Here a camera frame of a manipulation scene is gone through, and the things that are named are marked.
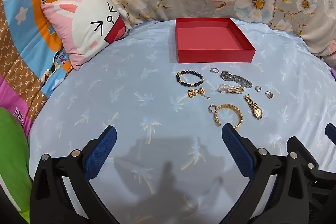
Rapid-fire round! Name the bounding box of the gold wrist watch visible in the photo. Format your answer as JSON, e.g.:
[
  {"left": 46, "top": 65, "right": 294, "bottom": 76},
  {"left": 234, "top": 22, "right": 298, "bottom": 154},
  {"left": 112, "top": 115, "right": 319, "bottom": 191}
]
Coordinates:
[{"left": 244, "top": 94, "right": 263, "bottom": 119}]

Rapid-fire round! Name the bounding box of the gold cuff bangle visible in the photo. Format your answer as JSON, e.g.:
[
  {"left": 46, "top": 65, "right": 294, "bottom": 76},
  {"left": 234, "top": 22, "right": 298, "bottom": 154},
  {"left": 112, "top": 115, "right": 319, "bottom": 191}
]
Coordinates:
[{"left": 214, "top": 104, "right": 243, "bottom": 129}]

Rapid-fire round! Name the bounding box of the white pearl bracelet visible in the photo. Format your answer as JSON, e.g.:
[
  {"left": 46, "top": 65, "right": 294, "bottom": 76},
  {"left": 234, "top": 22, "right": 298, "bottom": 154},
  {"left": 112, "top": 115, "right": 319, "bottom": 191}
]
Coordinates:
[{"left": 217, "top": 84, "right": 245, "bottom": 94}]

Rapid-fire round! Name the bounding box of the silver watch green dial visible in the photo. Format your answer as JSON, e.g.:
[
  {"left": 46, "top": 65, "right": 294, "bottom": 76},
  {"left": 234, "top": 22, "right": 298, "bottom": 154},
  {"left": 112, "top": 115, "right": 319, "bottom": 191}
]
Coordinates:
[{"left": 220, "top": 71, "right": 253, "bottom": 88}]

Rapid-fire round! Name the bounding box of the gold hoop earring large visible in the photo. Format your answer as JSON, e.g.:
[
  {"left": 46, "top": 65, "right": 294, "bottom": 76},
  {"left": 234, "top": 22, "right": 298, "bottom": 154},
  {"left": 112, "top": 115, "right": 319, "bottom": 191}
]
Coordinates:
[{"left": 208, "top": 105, "right": 217, "bottom": 114}]

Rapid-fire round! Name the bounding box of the light blue palm bedsheet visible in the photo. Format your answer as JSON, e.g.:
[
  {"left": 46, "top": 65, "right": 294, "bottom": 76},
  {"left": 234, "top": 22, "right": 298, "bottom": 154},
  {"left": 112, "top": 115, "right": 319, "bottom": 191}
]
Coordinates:
[{"left": 29, "top": 21, "right": 335, "bottom": 223}]

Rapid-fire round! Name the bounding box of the colourful cartoon blanket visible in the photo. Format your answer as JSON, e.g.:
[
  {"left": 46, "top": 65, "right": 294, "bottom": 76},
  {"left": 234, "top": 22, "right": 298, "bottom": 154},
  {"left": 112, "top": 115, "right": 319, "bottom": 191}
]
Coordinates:
[{"left": 1, "top": 0, "right": 72, "bottom": 135}]

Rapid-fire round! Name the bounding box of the red cardboard box tray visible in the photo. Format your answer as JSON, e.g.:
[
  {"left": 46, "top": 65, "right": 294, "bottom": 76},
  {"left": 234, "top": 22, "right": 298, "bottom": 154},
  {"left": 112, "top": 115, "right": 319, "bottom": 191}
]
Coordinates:
[{"left": 175, "top": 17, "right": 255, "bottom": 64}]

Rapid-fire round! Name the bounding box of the pink bunny face pillow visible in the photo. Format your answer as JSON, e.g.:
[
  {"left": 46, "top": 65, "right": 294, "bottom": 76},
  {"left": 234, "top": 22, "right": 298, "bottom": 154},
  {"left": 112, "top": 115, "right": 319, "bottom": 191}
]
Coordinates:
[{"left": 41, "top": 0, "right": 127, "bottom": 70}]

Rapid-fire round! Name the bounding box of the gold chain bracelet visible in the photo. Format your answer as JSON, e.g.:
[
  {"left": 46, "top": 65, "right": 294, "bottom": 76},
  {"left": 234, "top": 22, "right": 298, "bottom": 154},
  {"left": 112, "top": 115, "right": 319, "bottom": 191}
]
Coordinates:
[{"left": 187, "top": 87, "right": 211, "bottom": 101}]

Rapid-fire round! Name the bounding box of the black and gold bead bracelet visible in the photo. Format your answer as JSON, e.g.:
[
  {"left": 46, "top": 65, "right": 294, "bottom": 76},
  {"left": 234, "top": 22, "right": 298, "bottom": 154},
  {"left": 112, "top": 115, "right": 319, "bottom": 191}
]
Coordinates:
[{"left": 175, "top": 70, "right": 205, "bottom": 88}]

